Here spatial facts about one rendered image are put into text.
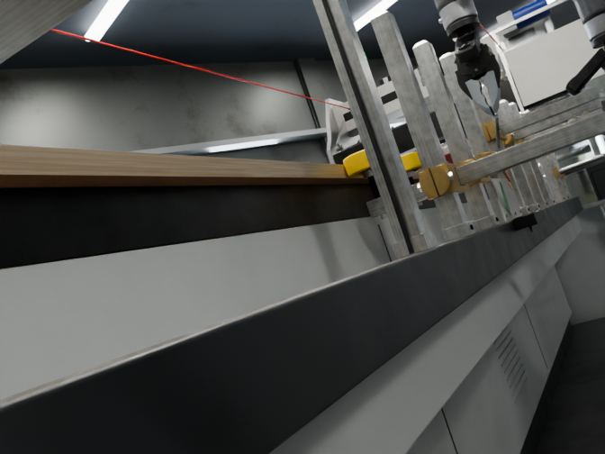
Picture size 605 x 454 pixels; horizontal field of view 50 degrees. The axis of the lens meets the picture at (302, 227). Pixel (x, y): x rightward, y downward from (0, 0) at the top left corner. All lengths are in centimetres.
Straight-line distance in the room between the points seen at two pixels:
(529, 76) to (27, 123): 449
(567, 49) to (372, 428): 346
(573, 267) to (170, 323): 348
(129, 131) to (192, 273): 614
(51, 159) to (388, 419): 40
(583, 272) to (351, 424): 353
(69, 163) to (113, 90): 639
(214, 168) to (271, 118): 709
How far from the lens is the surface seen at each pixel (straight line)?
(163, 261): 74
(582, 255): 404
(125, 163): 70
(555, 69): 393
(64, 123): 667
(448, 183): 108
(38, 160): 62
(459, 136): 137
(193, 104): 738
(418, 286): 71
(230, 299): 82
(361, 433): 59
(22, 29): 23
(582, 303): 408
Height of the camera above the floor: 71
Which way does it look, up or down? 5 degrees up
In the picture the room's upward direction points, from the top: 18 degrees counter-clockwise
